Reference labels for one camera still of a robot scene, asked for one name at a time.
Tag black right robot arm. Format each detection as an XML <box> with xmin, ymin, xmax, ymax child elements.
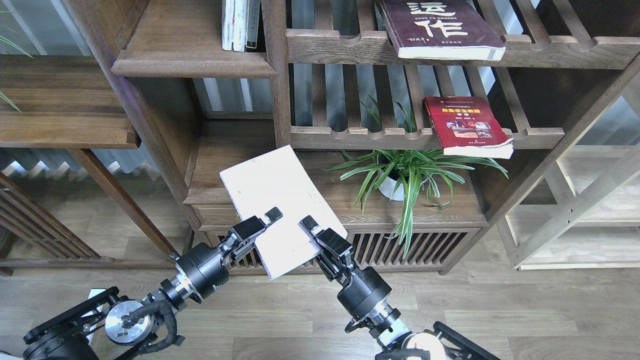
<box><xmin>299</xmin><ymin>216</ymin><xmax>496</xmax><ymax>360</ymax></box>

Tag dark wooden bookshelf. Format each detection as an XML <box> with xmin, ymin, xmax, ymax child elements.
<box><xmin>64</xmin><ymin>0</ymin><xmax>639</xmax><ymax>264</ymax></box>

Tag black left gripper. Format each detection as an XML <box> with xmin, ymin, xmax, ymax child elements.
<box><xmin>174</xmin><ymin>207</ymin><xmax>283</xmax><ymax>303</ymax></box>

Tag dark upright book right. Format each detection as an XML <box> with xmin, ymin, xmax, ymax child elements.
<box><xmin>245</xmin><ymin>0</ymin><xmax>266</xmax><ymax>53</ymax></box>

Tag red cover book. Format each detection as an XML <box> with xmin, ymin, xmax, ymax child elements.
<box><xmin>423</xmin><ymin>96</ymin><xmax>514</xmax><ymax>159</ymax></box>

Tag left slatted cabinet door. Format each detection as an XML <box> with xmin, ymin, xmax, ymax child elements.
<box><xmin>206</xmin><ymin>231</ymin><xmax>266</xmax><ymax>275</ymax></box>

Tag white upright book left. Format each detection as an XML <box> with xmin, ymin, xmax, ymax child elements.
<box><xmin>221</xmin><ymin>0</ymin><xmax>235</xmax><ymax>51</ymax></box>

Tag slatted cabinet door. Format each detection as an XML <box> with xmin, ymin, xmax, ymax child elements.
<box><xmin>206</xmin><ymin>231</ymin><xmax>266</xmax><ymax>275</ymax></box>
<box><xmin>347</xmin><ymin>228</ymin><xmax>478</xmax><ymax>272</ymax></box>

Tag green leaves at left edge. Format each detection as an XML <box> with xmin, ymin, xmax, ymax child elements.
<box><xmin>0</xmin><ymin>20</ymin><xmax>33</xmax><ymax>113</ymax></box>

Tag white plant pot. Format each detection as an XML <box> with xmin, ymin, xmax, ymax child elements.
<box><xmin>375</xmin><ymin>154</ymin><xmax>405</xmax><ymax>202</ymax></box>

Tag maroon book with white characters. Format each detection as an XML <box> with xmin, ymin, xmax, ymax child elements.
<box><xmin>375</xmin><ymin>0</ymin><xmax>506</xmax><ymax>61</ymax></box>

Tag white upright book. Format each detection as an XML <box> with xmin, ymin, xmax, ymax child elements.
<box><xmin>221</xmin><ymin>0</ymin><xmax>235</xmax><ymax>51</ymax></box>
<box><xmin>231</xmin><ymin>0</ymin><xmax>249</xmax><ymax>53</ymax></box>

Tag white base post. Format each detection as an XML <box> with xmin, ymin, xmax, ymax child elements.
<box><xmin>87</xmin><ymin>288</ymin><xmax>106</xmax><ymax>300</ymax></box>

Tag white paperback book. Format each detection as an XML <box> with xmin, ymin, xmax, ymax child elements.
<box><xmin>219</xmin><ymin>145</ymin><xmax>348</xmax><ymax>280</ymax></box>

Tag dark slatted wooden rack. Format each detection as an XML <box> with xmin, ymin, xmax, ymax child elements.
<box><xmin>0</xmin><ymin>173</ymin><xmax>117</xmax><ymax>276</ymax></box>

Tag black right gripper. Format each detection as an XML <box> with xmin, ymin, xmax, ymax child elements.
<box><xmin>298</xmin><ymin>215</ymin><xmax>393</xmax><ymax>322</ymax></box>

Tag light wooden shelf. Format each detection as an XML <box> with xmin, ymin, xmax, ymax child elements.
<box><xmin>497</xmin><ymin>75</ymin><xmax>640</xmax><ymax>271</ymax></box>

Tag right slatted cabinet door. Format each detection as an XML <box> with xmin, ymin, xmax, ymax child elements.
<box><xmin>347</xmin><ymin>228</ymin><xmax>478</xmax><ymax>272</ymax></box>

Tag green spider plant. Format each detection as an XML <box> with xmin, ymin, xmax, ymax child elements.
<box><xmin>322</xmin><ymin>95</ymin><xmax>510</xmax><ymax>260</ymax></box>

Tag white upright book middle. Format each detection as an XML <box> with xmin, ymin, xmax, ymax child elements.
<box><xmin>231</xmin><ymin>0</ymin><xmax>249</xmax><ymax>53</ymax></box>

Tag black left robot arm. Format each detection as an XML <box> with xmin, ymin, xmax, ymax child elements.
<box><xmin>22</xmin><ymin>207</ymin><xmax>282</xmax><ymax>360</ymax></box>

